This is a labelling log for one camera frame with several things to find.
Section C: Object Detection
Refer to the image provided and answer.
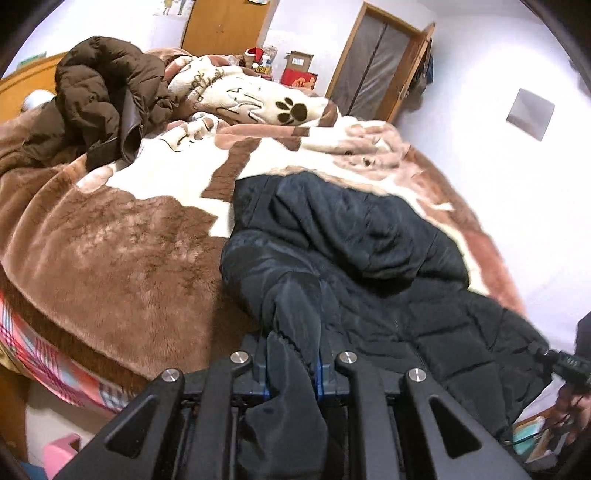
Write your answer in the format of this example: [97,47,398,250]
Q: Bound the person's right hand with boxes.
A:
[553,383,591,432]

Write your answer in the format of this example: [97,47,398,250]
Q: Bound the wooden bed frame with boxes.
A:
[0,364,29,462]

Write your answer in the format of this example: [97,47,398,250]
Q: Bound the red box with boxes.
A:
[281,68,319,90]

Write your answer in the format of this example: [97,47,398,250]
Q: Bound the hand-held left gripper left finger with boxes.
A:
[60,335,271,480]

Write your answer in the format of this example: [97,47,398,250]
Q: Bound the open cardboard box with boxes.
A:
[283,51,315,72]

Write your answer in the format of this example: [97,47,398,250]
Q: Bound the teal paper box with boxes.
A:
[512,412,570,463]

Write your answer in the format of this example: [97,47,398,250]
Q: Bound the wooden wardrobe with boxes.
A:
[181,0,280,56]

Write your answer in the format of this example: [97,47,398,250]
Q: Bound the black puffer jacket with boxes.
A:
[220,172,555,480]

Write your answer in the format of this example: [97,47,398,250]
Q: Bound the plaid bed sheet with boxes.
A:
[0,291,139,414]

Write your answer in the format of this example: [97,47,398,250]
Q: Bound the wooden headboard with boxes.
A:
[0,52,70,95]

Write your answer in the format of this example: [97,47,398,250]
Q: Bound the wall poster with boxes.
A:
[152,0,195,17]

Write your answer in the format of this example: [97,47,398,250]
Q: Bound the brown cream paw print blanket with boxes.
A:
[0,46,527,393]

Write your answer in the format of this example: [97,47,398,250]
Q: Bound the pink plastic stool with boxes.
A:
[43,435,83,480]

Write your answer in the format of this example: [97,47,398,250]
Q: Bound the hanging clothes on door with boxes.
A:
[409,39,437,109]

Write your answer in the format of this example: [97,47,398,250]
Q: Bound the wooden door frame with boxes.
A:
[327,1,437,124]

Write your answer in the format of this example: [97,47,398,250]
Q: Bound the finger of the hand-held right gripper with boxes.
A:
[530,342,561,370]

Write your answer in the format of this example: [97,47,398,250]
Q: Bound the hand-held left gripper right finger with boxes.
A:
[316,339,532,480]

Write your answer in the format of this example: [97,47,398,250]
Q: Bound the brown puffer jacket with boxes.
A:
[23,36,178,169]

